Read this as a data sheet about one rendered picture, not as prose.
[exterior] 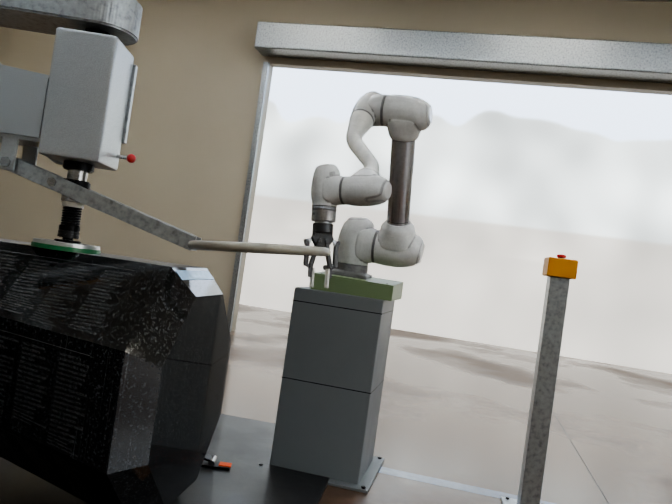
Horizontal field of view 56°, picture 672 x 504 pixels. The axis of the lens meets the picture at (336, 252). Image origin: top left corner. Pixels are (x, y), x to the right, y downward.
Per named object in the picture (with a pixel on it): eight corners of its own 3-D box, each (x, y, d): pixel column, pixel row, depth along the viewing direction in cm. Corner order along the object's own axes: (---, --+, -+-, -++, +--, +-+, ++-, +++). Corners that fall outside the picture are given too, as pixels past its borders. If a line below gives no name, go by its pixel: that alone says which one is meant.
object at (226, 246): (174, 248, 191) (174, 238, 191) (199, 250, 240) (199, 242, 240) (334, 256, 194) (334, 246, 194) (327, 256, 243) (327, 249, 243)
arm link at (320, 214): (308, 206, 230) (307, 223, 230) (316, 205, 222) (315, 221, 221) (331, 209, 233) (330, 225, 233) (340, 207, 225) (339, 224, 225)
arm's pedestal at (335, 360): (287, 440, 319) (309, 284, 321) (384, 460, 308) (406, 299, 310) (253, 468, 271) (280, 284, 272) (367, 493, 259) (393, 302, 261)
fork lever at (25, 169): (-9, 164, 203) (-3, 149, 203) (17, 172, 222) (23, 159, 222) (188, 250, 206) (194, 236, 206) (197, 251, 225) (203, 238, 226)
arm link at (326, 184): (304, 204, 224) (339, 205, 219) (307, 161, 225) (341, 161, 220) (317, 208, 234) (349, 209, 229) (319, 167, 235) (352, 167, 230)
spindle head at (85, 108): (-16, 154, 201) (5, 17, 202) (15, 164, 223) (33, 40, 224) (97, 170, 203) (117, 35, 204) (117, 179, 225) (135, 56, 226)
